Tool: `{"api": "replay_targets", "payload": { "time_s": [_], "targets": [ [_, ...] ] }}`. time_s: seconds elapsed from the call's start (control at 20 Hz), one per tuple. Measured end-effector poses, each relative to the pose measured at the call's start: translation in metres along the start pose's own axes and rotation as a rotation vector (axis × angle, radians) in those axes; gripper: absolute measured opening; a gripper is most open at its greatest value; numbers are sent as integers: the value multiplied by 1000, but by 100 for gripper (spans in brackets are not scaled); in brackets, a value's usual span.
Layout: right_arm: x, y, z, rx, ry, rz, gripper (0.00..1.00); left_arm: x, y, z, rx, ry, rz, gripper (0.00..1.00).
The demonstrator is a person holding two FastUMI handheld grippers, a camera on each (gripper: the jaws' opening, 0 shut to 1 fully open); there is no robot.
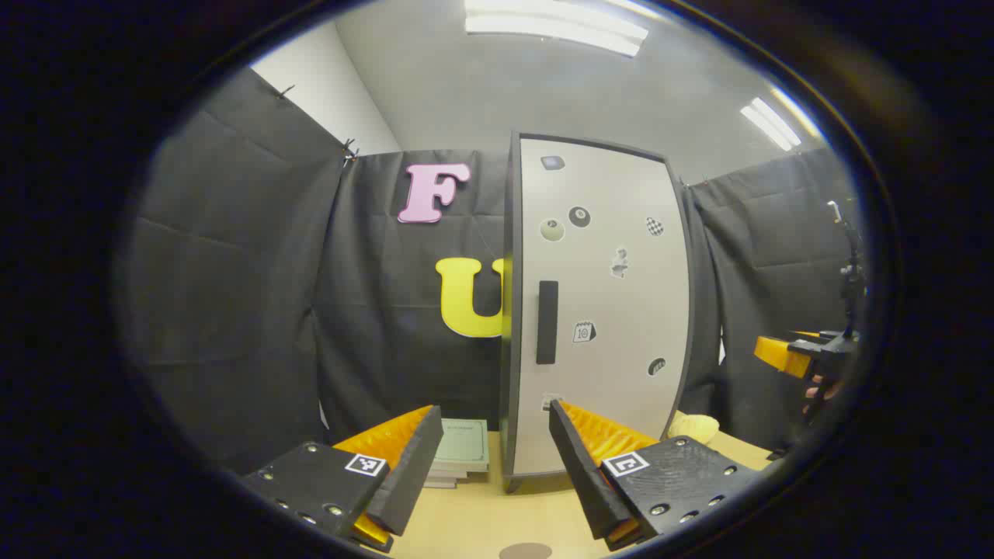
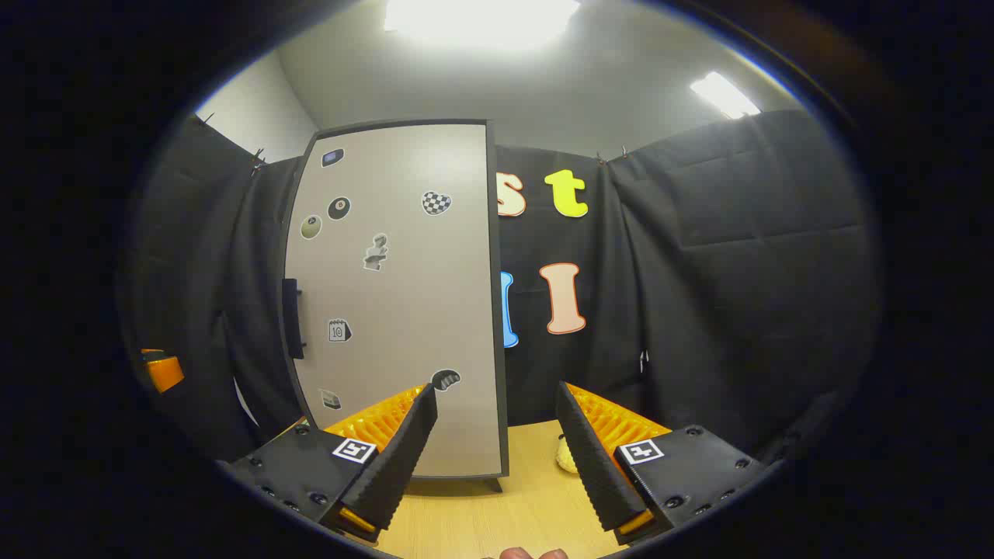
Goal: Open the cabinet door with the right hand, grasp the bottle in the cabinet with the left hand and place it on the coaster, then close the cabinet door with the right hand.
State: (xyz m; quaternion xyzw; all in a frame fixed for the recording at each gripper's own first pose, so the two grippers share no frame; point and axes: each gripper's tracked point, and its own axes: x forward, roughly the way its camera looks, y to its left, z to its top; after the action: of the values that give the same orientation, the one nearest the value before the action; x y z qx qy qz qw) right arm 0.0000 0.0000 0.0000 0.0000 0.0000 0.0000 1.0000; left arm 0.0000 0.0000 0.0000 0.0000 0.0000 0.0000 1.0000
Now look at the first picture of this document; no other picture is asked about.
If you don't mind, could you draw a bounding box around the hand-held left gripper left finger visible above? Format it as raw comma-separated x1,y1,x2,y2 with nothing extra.
239,404,445,554

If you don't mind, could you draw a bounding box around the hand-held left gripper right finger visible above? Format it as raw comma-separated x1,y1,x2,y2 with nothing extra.
548,399,766,552

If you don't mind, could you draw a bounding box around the green notebook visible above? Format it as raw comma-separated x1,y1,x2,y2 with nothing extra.
431,418,490,472

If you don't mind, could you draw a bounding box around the yellow bun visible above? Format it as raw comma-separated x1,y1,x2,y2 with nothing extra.
668,411,721,445

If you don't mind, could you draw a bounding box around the black backdrop cloth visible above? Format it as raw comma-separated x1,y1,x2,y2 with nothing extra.
124,68,859,474

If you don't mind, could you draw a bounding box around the long ceiling light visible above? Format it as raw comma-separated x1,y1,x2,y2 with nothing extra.
739,87,824,152
464,0,649,57

